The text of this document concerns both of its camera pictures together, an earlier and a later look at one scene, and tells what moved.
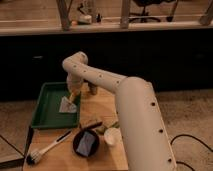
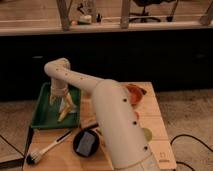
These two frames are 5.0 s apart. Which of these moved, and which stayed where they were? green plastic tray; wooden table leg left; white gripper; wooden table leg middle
Moved: white gripper
Stayed: wooden table leg middle; wooden table leg left; green plastic tray
